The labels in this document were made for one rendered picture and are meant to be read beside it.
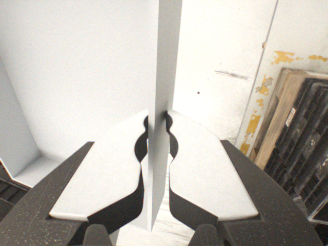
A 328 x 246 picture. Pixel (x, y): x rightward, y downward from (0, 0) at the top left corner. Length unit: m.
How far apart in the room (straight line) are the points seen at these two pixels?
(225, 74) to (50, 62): 0.26
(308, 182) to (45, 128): 0.83
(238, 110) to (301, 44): 0.79
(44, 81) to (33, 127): 0.08
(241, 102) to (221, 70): 0.07
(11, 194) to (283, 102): 1.13
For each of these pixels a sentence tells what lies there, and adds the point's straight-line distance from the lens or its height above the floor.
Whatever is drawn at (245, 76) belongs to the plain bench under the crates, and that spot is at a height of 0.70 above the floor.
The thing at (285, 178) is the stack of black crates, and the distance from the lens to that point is 0.99.
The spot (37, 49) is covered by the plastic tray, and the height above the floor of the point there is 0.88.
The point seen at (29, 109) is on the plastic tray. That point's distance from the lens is 0.27.
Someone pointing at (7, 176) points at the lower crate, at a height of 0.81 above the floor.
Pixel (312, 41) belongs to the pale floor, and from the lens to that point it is 1.13.
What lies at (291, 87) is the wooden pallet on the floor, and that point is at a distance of 1.00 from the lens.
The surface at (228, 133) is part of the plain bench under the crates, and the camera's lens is 0.38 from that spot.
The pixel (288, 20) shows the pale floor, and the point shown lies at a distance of 1.08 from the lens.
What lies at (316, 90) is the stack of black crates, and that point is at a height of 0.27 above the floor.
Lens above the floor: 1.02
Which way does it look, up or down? 56 degrees down
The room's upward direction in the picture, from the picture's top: 154 degrees counter-clockwise
